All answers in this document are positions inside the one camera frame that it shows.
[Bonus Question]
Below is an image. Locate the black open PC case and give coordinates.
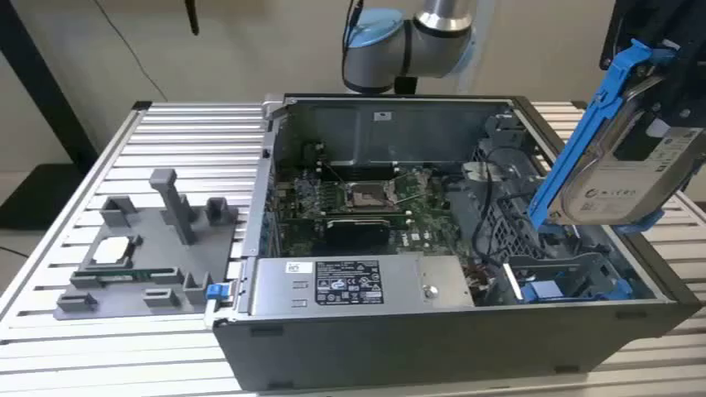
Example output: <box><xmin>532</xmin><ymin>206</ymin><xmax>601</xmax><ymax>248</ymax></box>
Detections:
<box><xmin>203</xmin><ymin>92</ymin><xmax>705</xmax><ymax>392</ymax></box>

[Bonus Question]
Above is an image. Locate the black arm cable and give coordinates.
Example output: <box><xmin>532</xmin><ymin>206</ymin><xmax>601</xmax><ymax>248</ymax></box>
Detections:
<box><xmin>340</xmin><ymin>0</ymin><xmax>366</xmax><ymax>86</ymax></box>

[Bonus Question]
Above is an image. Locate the grey parts rack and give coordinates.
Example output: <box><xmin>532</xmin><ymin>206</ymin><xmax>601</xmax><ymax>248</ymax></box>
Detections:
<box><xmin>52</xmin><ymin>168</ymin><xmax>242</xmax><ymax>322</ymax></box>

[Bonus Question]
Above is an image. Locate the silver power supply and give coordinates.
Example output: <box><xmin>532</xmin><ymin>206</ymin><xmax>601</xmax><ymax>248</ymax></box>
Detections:
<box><xmin>247</xmin><ymin>255</ymin><xmax>476</xmax><ymax>316</ymax></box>

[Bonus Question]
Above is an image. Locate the CPU socket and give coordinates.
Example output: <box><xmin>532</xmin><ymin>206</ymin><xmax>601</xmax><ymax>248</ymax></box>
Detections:
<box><xmin>343</xmin><ymin>180</ymin><xmax>399</xmax><ymax>211</ymax></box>

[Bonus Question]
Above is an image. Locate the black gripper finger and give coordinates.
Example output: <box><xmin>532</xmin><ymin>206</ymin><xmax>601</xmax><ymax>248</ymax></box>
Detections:
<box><xmin>611</xmin><ymin>109</ymin><xmax>674</xmax><ymax>163</ymax></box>

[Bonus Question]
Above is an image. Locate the green motherboard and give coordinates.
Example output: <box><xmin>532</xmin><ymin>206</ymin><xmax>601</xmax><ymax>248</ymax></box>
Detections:
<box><xmin>271</xmin><ymin>164</ymin><xmax>476</xmax><ymax>266</ymax></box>

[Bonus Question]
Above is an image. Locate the black hanging antenna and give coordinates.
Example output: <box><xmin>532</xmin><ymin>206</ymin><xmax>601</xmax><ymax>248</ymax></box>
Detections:
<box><xmin>183</xmin><ymin>0</ymin><xmax>200</xmax><ymax>37</ymax></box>

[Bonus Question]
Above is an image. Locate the long black case cable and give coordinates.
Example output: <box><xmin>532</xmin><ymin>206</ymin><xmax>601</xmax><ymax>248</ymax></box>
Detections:
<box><xmin>471</xmin><ymin>147</ymin><xmax>518</xmax><ymax>265</ymax></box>

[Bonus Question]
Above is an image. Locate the hard disk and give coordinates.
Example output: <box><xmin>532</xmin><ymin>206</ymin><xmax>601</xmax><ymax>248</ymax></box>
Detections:
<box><xmin>527</xmin><ymin>38</ymin><xmax>706</xmax><ymax>237</ymax></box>

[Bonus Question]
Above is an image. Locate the green RAM stick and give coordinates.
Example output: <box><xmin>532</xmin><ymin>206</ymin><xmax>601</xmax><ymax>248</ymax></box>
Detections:
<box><xmin>73</xmin><ymin>267</ymin><xmax>173</xmax><ymax>287</ymax></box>

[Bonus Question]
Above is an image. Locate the silver CPU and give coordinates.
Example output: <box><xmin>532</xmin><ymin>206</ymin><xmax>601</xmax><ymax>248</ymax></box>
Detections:
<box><xmin>89</xmin><ymin>237</ymin><xmax>137</xmax><ymax>266</ymax></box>

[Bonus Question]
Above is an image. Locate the black stand with base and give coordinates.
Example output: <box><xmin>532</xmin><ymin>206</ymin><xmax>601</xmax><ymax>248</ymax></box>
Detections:
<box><xmin>0</xmin><ymin>0</ymin><xmax>101</xmax><ymax>231</ymax></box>

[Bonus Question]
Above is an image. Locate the thin black wall cable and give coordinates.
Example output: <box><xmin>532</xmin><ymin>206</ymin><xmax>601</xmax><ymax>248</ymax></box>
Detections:
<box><xmin>92</xmin><ymin>0</ymin><xmax>169</xmax><ymax>103</ymax></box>

